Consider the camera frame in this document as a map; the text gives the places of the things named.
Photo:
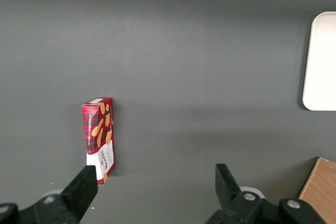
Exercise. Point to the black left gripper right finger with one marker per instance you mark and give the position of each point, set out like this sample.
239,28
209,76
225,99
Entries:
231,195

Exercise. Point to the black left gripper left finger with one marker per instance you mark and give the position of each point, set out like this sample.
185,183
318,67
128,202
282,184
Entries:
76,197

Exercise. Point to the red shortbread biscuit box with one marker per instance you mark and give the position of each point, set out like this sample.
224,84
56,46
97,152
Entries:
101,134

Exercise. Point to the beige rectangular tray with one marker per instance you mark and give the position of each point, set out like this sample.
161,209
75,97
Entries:
323,61

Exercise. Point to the wooden two-drawer cabinet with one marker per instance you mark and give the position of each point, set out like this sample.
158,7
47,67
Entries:
321,190

